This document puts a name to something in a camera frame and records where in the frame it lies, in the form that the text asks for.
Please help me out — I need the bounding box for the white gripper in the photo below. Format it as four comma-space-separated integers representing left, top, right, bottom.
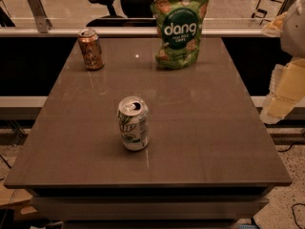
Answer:
260, 0, 305, 124

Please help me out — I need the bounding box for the green dang rice chip bag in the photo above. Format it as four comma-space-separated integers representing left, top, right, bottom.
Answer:
151, 0, 209, 70

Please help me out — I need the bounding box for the white green 7up can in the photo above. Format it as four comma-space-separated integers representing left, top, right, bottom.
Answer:
117, 96, 149, 151

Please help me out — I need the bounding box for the orange La Croix can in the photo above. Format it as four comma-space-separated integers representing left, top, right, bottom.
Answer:
78, 29, 104, 71

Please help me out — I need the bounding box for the black office chair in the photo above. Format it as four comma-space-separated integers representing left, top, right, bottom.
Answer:
87, 0, 155, 27

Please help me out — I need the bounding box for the cardboard piece on floor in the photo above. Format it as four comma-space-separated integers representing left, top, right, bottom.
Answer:
0, 182, 37, 220

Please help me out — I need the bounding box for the right metal rail bracket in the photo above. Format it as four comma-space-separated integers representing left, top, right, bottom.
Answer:
276, 0, 304, 17

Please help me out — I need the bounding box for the metal rail bracket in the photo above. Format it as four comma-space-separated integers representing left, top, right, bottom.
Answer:
276, 0, 304, 17
27, 0, 52, 33

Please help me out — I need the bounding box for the black floor cable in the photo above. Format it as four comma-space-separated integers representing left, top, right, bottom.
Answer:
277, 140, 305, 229

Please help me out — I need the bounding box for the left metal rail bracket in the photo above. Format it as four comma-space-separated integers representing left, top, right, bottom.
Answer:
27, 0, 52, 33

